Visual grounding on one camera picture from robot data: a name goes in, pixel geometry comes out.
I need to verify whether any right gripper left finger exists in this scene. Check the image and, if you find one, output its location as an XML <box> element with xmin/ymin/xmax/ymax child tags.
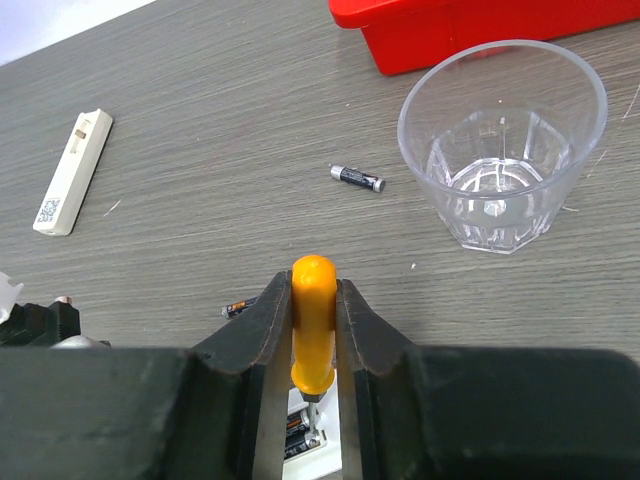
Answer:
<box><xmin>1</xmin><ymin>272</ymin><xmax>292</xmax><ymax>479</ymax></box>

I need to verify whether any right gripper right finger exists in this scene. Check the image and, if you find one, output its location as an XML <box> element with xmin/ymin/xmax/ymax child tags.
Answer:
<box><xmin>336</xmin><ymin>280</ymin><xmax>639</xmax><ymax>479</ymax></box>

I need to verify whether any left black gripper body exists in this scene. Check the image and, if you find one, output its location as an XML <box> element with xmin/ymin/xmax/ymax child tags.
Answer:
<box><xmin>1</xmin><ymin>297</ymin><xmax>110</xmax><ymax>349</ymax></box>

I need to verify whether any grey battery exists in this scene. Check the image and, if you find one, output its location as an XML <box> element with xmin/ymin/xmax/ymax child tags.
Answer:
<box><xmin>221</xmin><ymin>297</ymin><xmax>257</xmax><ymax>319</ymax></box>
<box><xmin>330</xmin><ymin>165</ymin><xmax>386</xmax><ymax>193</ymax></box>

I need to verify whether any wide white remote control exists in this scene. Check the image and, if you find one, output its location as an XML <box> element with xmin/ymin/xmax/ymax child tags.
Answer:
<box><xmin>282</xmin><ymin>380</ymin><xmax>342</xmax><ymax>480</ymax></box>

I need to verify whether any slim white remote control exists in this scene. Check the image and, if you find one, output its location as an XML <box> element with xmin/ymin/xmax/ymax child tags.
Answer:
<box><xmin>32</xmin><ymin>109</ymin><xmax>113</xmax><ymax>236</ymax></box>

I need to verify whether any orange handled screwdriver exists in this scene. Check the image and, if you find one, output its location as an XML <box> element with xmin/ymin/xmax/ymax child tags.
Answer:
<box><xmin>291</xmin><ymin>255</ymin><xmax>337</xmax><ymax>422</ymax></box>

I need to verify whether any clear plastic cup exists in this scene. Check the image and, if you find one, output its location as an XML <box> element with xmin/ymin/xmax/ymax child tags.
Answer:
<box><xmin>397</xmin><ymin>39</ymin><xmax>608</xmax><ymax>254</ymax></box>

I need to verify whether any red plastic bin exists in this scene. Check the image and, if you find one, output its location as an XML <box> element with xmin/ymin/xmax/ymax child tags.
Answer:
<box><xmin>328</xmin><ymin>0</ymin><xmax>639</xmax><ymax>75</ymax></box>

